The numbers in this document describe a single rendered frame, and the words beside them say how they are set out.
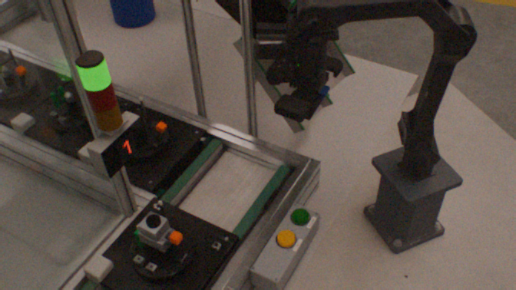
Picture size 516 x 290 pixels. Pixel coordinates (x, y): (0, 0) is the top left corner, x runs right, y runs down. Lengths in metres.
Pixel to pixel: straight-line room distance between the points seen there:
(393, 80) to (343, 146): 0.35
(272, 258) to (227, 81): 0.76
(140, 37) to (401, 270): 1.25
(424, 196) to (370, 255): 0.22
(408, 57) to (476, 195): 1.98
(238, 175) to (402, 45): 2.25
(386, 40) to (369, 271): 2.38
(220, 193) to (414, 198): 0.48
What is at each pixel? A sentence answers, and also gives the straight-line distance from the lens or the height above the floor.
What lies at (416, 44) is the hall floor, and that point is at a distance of 3.52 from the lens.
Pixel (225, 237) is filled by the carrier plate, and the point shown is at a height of 0.97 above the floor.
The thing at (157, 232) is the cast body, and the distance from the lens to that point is 1.12.
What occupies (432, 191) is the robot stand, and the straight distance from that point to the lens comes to 1.22.
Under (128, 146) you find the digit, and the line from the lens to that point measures 1.12.
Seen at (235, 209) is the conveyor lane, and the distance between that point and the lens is 1.34.
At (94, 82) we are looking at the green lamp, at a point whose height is 1.38.
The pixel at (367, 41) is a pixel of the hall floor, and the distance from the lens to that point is 3.50.
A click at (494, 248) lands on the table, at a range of 1.43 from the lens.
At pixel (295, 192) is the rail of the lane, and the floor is 0.96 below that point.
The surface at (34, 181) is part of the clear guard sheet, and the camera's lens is 1.05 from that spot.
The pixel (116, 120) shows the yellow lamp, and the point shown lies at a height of 1.28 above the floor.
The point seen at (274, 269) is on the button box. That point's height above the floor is 0.96.
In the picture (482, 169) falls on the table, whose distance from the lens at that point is 1.59.
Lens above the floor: 1.97
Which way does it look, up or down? 46 degrees down
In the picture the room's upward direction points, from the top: 3 degrees counter-clockwise
